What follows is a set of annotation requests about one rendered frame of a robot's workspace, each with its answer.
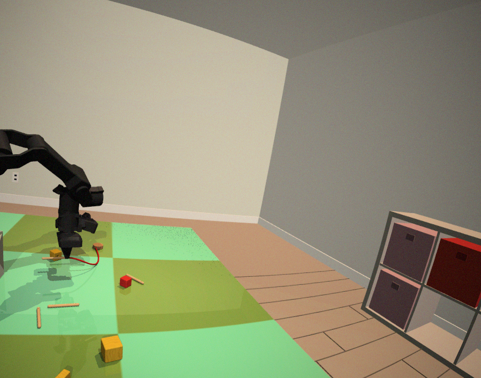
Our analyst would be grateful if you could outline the red block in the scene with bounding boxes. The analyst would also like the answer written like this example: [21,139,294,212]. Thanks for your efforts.
[120,275,132,288]

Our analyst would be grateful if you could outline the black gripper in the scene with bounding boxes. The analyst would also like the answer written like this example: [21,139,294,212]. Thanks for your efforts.
[55,208,82,259]

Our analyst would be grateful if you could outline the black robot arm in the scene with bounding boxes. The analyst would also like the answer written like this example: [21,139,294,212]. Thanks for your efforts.
[0,129,104,233]

